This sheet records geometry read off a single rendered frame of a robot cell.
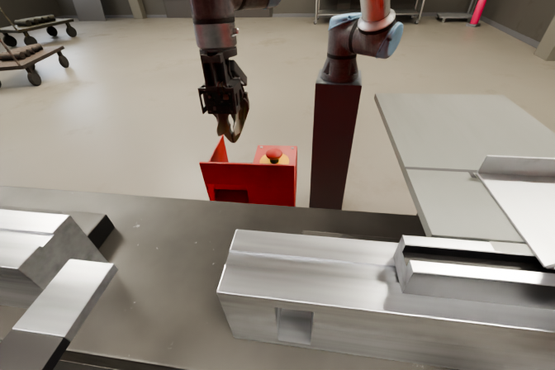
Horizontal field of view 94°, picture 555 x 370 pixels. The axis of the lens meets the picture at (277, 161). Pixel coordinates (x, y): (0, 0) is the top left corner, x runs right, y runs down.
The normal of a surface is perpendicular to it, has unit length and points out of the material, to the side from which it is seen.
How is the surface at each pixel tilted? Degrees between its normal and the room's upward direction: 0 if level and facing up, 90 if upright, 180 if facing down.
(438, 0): 90
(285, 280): 0
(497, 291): 90
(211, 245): 0
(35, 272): 90
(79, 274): 0
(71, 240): 90
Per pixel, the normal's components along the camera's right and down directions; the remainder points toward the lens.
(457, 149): -0.04, -0.79
